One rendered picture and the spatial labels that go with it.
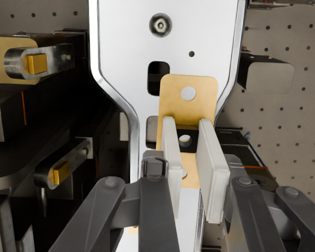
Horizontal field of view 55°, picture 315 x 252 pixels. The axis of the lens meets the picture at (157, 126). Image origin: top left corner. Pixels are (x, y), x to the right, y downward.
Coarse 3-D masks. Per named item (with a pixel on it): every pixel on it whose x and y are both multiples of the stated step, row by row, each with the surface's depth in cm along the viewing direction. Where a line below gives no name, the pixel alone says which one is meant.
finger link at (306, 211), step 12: (276, 192) 13; (288, 192) 12; (300, 192) 13; (288, 204) 12; (300, 204) 12; (312, 204) 12; (288, 216) 12; (300, 216) 11; (312, 216) 11; (300, 228) 11; (312, 228) 11; (288, 240) 13; (300, 240) 11; (312, 240) 10
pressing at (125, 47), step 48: (96, 0) 42; (144, 0) 42; (192, 0) 42; (240, 0) 42; (96, 48) 44; (144, 48) 44; (192, 48) 44; (240, 48) 44; (144, 96) 46; (192, 96) 46; (144, 144) 49; (192, 192) 52; (192, 240) 55
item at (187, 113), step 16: (160, 80) 20; (176, 80) 20; (192, 80) 20; (208, 80) 20; (160, 96) 20; (176, 96) 20; (208, 96) 20; (160, 112) 20; (176, 112) 20; (192, 112) 20; (208, 112) 20; (160, 128) 21; (176, 128) 20; (192, 128) 20; (160, 144) 21; (192, 144) 20; (192, 160) 22; (192, 176) 22
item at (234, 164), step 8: (232, 160) 16; (240, 160) 16; (232, 168) 15; (240, 168) 16; (232, 176) 15; (264, 192) 14; (272, 192) 14; (224, 200) 14; (272, 200) 13; (224, 208) 14; (232, 208) 13; (272, 208) 13; (272, 216) 13; (280, 216) 13; (280, 224) 13; (288, 224) 13; (280, 232) 13; (288, 232) 13; (296, 232) 13
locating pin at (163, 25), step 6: (150, 18) 40; (156, 18) 39; (162, 18) 38; (168, 18) 39; (150, 24) 39; (156, 24) 39; (162, 24) 38; (168, 24) 39; (150, 30) 40; (156, 30) 39; (162, 30) 39; (168, 30) 39; (156, 36) 40; (162, 36) 40
